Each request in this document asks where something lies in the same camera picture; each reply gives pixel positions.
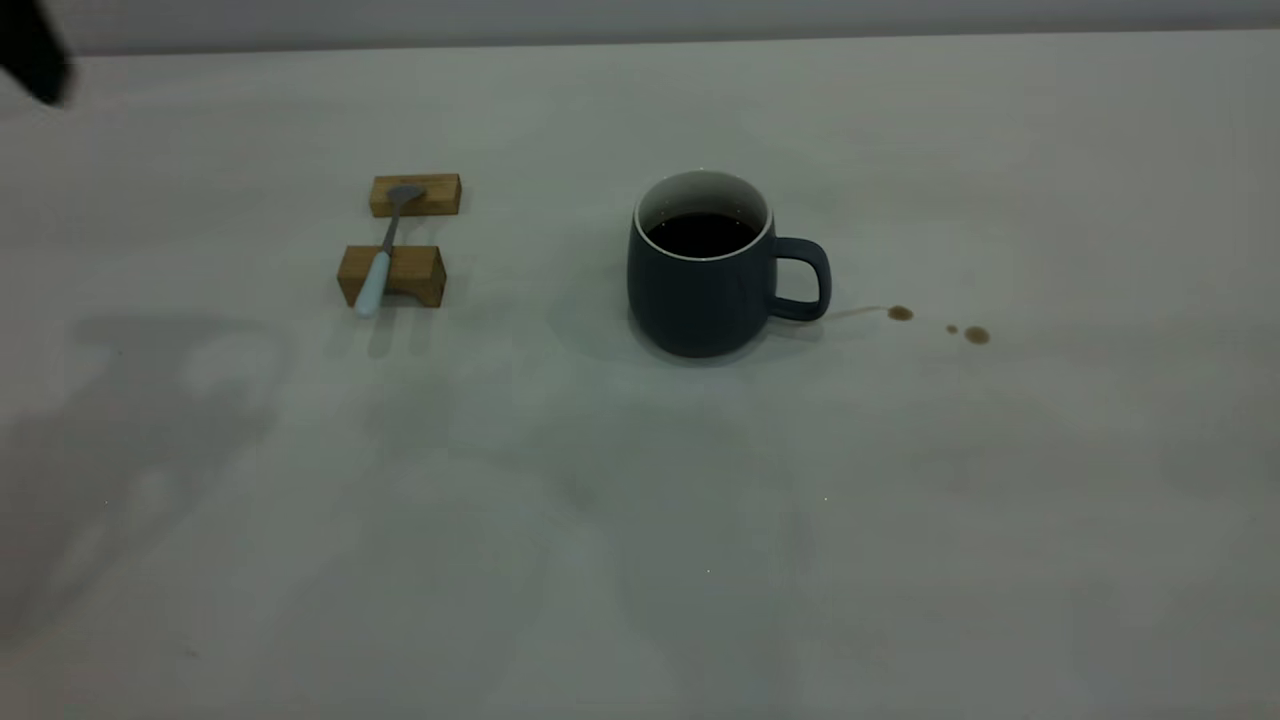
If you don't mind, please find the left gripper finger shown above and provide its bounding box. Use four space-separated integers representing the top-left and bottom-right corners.
0 0 74 107

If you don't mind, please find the metal spoon light blue handle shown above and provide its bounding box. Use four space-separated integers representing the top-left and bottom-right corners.
354 184 429 320

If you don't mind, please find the arched wooden block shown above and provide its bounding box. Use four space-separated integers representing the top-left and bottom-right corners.
337 244 449 310

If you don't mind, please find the dark coffee liquid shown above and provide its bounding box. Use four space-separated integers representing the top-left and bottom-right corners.
645 211 761 261

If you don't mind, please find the rectangular wooden block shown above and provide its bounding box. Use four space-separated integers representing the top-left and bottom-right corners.
369 173 464 220

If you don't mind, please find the dark grey ceramic mug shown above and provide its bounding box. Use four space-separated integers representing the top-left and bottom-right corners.
627 169 833 359

